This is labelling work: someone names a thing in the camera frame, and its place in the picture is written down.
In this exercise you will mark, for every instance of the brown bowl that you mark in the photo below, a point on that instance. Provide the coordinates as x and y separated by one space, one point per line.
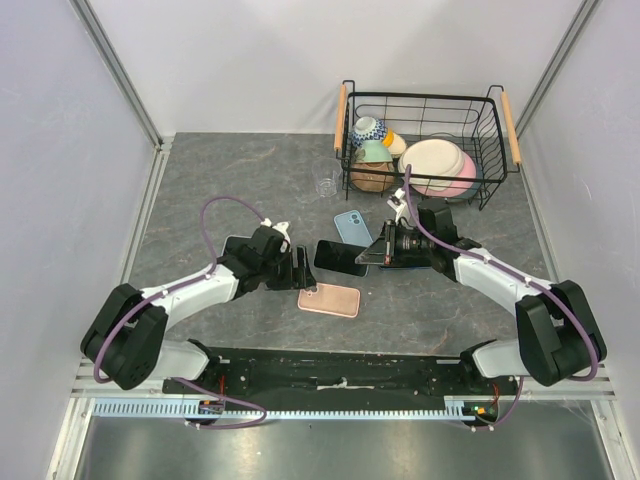
373 177

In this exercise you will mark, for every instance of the pink phone case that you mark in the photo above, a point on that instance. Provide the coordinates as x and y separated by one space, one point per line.
331 300

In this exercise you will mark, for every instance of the blue white patterned bowl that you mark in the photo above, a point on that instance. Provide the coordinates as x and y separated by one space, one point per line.
369 128

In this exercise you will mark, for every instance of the cream plate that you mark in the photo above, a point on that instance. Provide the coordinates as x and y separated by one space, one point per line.
432 161

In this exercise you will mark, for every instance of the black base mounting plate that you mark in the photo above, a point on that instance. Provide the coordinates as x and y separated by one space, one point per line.
250 372

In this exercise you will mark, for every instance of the light blue phone case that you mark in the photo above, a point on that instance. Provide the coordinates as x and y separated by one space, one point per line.
352 229

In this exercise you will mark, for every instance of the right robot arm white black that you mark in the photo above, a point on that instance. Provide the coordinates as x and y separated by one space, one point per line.
557 335

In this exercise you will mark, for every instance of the aluminium frame rail front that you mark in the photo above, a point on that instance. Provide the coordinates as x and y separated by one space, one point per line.
85 386

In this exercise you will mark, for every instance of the yellow white bowl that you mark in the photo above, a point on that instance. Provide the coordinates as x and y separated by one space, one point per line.
395 143

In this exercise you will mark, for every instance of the lavender phone case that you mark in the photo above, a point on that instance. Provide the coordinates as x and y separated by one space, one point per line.
235 248

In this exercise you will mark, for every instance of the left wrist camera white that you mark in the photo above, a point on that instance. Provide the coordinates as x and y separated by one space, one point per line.
282 228

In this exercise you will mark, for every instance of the black wire dish basket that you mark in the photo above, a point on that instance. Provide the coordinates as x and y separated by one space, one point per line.
480 125

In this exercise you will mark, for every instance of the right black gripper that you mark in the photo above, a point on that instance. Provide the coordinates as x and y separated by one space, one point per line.
383 251

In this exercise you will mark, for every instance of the clear glass cup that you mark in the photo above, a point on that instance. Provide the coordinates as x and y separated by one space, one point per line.
326 174

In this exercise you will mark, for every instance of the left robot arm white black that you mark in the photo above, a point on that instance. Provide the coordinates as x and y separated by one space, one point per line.
126 342

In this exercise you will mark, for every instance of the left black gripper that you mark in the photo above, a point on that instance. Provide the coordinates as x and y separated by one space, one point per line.
298 277

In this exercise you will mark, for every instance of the phone with blue edge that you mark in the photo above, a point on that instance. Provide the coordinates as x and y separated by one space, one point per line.
403 267

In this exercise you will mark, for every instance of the blue slotted cable duct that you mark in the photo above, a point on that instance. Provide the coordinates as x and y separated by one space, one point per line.
198 409

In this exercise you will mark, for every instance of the mint green bowl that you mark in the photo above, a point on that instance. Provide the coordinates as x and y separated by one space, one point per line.
372 152

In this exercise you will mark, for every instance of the pink plate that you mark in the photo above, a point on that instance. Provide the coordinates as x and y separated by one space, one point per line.
463 183

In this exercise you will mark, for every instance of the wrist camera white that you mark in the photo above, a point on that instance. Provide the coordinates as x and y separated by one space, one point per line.
397 202
282 228

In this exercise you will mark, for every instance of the black phone front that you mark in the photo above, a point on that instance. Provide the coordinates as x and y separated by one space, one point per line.
339 257

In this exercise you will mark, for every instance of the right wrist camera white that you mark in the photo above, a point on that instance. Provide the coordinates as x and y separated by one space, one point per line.
397 202

